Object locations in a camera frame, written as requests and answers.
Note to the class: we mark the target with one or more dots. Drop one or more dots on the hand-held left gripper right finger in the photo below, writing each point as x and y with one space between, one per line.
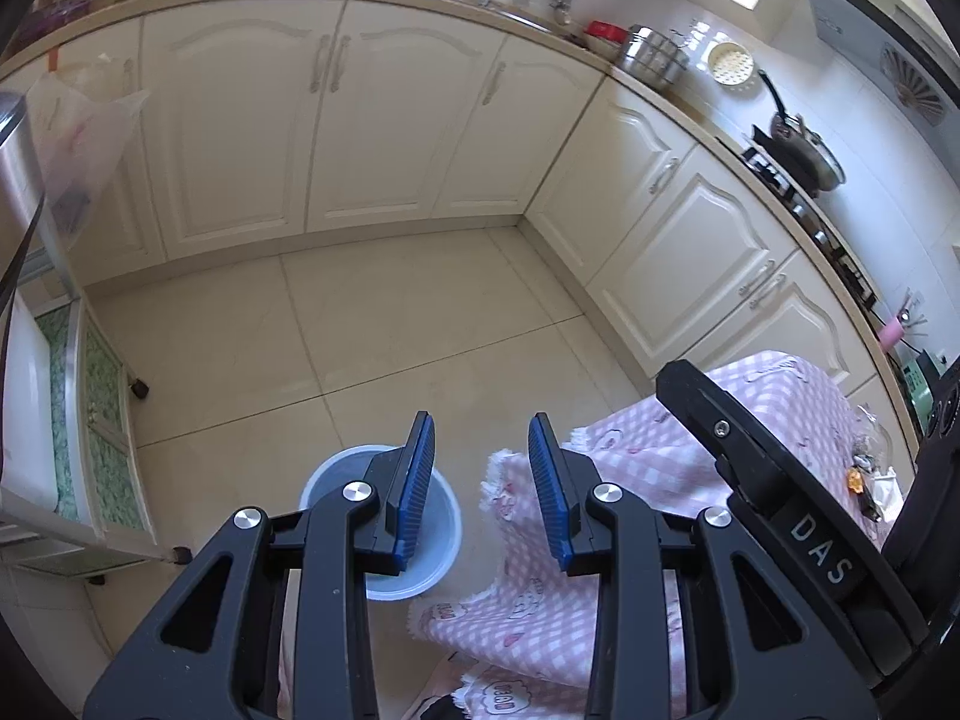
547 487

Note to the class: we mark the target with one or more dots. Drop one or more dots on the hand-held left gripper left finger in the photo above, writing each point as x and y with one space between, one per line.
416 480

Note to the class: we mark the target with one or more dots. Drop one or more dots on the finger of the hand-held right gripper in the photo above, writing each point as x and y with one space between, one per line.
720 427

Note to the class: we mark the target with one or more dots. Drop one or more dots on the blue plastic bucket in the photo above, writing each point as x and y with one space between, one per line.
330 480

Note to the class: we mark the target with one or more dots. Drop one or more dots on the white plastic bag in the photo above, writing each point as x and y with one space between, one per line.
891 491

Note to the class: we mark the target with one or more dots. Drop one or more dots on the clear wrapper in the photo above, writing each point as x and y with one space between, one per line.
874 435

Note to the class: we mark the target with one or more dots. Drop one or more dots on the pink checked tablecloth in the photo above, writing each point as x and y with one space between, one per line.
645 465

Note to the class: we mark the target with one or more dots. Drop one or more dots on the green electric cooker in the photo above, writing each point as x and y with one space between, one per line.
919 390

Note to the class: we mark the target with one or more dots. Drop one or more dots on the pink utensil holder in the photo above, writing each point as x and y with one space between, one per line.
892 334

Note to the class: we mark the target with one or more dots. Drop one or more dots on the black gas hob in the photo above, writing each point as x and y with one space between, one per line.
810 217

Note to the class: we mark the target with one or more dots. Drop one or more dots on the wok with glass lid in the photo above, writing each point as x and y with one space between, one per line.
810 150

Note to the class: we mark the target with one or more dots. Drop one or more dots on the white cart green panels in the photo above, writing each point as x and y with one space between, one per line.
97 390

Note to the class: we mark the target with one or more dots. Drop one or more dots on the cream round steamer tray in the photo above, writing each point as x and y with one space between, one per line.
731 64

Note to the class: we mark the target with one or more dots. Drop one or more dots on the steel steamer pot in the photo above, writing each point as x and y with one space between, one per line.
652 56

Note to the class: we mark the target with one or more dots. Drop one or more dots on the row of cream base cabinets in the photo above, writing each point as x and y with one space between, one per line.
247 127

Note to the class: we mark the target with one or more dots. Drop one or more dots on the red container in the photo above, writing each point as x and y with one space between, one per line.
604 34

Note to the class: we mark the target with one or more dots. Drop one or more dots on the grey range hood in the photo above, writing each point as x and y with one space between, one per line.
892 45

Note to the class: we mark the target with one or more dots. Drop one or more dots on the hanging clear plastic bag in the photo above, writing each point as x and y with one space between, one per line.
82 135

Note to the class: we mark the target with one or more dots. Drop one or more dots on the steel rice cooker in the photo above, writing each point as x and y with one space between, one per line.
15 165

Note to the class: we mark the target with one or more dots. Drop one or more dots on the red rack purple base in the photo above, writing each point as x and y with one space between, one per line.
49 22

